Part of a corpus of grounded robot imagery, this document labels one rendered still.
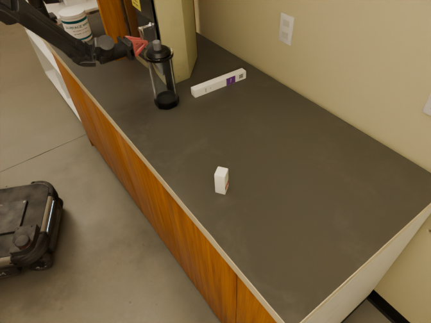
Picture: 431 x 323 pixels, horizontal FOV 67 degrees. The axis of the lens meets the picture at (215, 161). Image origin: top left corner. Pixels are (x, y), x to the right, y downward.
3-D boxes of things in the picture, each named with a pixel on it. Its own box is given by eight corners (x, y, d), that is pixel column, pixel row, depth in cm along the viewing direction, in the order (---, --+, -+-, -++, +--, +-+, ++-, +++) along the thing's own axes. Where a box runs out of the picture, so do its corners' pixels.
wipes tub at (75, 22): (87, 31, 189) (78, 3, 178) (96, 38, 181) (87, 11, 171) (65, 37, 184) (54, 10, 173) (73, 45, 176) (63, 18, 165)
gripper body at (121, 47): (120, 34, 130) (102, 40, 127) (132, 43, 124) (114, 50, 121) (124, 50, 134) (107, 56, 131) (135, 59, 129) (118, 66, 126)
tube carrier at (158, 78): (172, 90, 142) (164, 42, 126) (184, 102, 135) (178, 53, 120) (149, 99, 138) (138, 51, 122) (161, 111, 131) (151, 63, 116)
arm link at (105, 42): (77, 45, 124) (79, 66, 123) (76, 28, 113) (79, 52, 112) (110, 46, 128) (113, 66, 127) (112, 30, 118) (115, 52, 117)
